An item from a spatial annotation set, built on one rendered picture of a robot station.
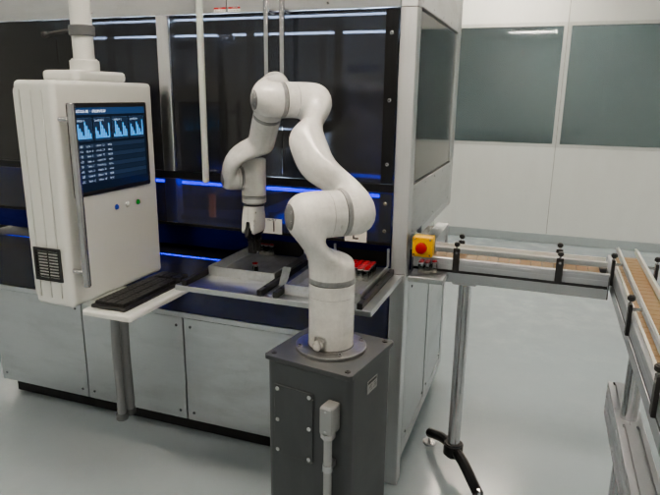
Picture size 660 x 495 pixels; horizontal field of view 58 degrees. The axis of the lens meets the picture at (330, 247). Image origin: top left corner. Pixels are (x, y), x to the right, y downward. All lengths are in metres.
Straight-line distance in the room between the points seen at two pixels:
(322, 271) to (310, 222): 0.14
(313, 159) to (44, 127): 0.94
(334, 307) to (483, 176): 5.31
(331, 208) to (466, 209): 5.40
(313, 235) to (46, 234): 1.06
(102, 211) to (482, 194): 5.08
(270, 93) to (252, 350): 1.22
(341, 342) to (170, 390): 1.42
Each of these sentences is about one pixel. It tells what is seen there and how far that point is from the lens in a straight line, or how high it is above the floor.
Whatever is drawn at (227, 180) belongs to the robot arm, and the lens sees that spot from 2.02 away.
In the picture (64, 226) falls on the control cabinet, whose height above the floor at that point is 1.09.
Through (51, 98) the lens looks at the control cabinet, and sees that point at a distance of 2.08.
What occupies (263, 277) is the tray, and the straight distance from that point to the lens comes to 2.07.
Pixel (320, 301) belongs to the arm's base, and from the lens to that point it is 1.50.
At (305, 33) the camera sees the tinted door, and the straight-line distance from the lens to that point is 2.22.
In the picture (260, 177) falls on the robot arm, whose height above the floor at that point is 1.24.
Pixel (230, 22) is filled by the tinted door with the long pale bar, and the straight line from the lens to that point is 2.35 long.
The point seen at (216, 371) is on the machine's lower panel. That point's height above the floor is 0.35.
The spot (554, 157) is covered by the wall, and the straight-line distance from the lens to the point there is 6.67.
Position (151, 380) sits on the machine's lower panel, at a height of 0.25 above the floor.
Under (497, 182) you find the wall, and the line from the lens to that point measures 6.71.
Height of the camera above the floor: 1.51
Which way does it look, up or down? 14 degrees down
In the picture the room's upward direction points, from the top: 1 degrees clockwise
